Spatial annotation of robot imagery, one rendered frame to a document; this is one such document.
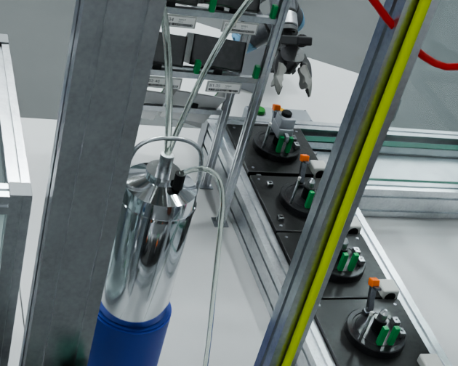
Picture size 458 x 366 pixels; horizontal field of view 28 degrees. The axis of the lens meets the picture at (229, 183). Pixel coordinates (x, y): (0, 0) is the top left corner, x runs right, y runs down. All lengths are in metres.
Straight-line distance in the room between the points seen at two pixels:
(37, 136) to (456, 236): 1.25
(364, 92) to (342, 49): 4.63
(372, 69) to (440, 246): 1.55
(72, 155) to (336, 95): 2.23
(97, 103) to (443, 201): 1.81
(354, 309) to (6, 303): 1.01
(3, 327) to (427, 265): 1.47
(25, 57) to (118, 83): 3.79
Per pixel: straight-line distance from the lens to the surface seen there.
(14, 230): 1.29
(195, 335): 2.11
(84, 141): 1.11
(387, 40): 1.16
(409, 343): 2.14
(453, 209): 2.81
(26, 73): 4.70
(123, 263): 1.61
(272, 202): 2.40
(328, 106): 3.19
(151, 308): 1.67
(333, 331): 2.08
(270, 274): 2.22
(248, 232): 2.35
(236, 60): 2.23
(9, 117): 1.42
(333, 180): 1.26
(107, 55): 1.05
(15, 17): 5.25
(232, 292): 2.25
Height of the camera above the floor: 2.30
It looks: 33 degrees down
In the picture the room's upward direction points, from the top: 16 degrees clockwise
